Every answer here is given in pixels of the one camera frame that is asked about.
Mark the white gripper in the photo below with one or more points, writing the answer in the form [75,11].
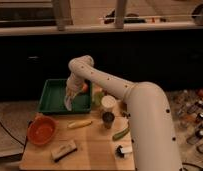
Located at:
[75,85]

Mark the small grey towel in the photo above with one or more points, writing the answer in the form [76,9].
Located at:
[68,102]

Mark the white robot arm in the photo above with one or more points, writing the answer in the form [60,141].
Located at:
[153,137]

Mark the green plastic tray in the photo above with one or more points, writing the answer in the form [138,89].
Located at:
[53,94]

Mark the green pear toy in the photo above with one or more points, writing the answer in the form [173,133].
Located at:
[97,97]

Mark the white cup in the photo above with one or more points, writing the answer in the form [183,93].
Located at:
[107,103]

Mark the dark small cup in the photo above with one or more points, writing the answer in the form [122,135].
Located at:
[108,119]

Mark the yellow banana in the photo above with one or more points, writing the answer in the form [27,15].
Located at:
[79,124]

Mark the wooden cutting board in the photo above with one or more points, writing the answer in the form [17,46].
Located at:
[95,147]

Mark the green cucumber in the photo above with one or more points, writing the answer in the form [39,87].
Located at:
[120,134]

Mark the orange plastic bowl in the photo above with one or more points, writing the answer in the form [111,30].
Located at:
[41,130]

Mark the white handled dish brush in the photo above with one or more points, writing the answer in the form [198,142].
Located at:
[123,151]

